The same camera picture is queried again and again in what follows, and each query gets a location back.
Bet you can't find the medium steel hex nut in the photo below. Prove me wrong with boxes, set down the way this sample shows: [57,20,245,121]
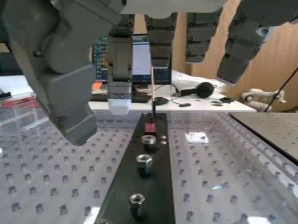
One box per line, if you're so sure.
[134,153,154,177]

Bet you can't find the small steel hex nut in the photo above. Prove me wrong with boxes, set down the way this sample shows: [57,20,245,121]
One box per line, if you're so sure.
[128,192,146,218]

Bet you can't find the black computer mouse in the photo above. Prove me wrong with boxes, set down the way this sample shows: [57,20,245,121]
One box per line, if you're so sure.
[152,97,170,107]

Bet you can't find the thin stick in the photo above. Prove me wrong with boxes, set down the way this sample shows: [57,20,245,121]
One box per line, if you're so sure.
[149,66,158,119]

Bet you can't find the white desk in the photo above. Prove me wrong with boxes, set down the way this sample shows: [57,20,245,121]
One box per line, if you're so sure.
[86,69,258,113]

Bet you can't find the small white square plate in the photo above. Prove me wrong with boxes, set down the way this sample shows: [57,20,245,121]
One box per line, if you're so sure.
[183,131,209,144]

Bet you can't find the black headphones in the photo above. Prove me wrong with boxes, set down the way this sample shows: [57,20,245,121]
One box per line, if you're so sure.
[171,81,217,100]

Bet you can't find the computer monitor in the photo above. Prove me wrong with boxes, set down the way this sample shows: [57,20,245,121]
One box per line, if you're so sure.
[90,34,174,85]

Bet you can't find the black plate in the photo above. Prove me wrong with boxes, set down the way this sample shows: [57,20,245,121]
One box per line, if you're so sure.
[94,112,177,224]

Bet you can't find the small white jointed device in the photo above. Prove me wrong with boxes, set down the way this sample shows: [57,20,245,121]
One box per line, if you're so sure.
[238,87,287,113]

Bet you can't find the clear box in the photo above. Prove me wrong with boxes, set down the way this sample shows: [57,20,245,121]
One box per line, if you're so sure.
[0,93,298,224]

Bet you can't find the thin black cable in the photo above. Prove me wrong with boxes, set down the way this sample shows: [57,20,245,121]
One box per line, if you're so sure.
[263,66,298,113]

